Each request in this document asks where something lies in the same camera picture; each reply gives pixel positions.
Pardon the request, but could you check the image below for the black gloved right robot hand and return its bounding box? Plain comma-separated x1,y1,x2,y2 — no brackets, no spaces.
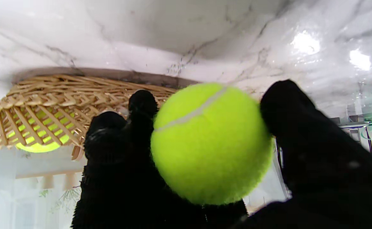
71,80,372,229

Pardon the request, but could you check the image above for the yellow-green tennis ball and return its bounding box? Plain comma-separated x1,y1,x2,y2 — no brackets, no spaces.
150,83,273,205
6,108,78,153

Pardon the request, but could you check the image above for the printed room scene backdrop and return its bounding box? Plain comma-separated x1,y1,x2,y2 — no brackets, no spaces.
0,140,288,229

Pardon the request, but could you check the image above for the woven wicker basket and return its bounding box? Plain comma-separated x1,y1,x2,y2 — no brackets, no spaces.
0,75,178,161

